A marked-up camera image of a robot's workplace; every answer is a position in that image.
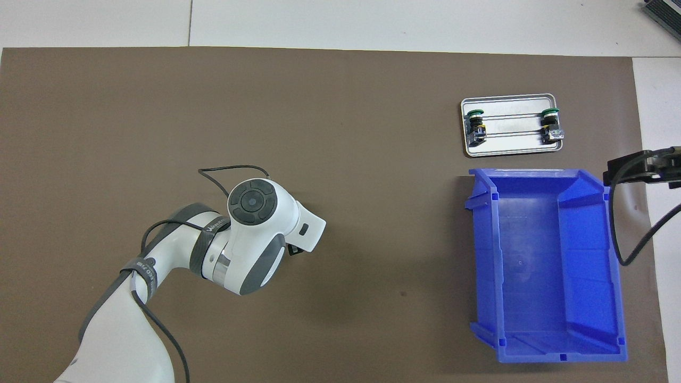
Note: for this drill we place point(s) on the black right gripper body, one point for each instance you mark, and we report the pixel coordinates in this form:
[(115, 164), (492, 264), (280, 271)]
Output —
[(675, 170)]

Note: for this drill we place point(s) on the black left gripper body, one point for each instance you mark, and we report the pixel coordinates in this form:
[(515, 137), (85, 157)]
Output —
[(294, 250)]

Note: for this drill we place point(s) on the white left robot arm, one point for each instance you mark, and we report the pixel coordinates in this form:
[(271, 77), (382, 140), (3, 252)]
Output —
[(250, 234)]

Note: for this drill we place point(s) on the grey metal tray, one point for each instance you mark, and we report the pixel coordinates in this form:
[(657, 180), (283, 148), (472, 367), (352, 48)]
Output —
[(511, 146)]

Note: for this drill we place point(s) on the blue plastic storage bin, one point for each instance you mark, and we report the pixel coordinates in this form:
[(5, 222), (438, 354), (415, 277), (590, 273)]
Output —
[(532, 276)]

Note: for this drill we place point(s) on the grey ribbed device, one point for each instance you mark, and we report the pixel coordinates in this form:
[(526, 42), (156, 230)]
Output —
[(667, 10)]

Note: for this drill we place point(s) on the brown table mat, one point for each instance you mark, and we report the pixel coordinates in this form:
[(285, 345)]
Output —
[(159, 106)]

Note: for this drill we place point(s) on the green pushbutton switch silver block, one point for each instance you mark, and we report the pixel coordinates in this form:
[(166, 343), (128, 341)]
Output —
[(549, 127)]

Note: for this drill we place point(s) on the green pushbutton switch black block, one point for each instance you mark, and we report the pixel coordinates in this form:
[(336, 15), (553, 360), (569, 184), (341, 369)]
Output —
[(476, 133)]

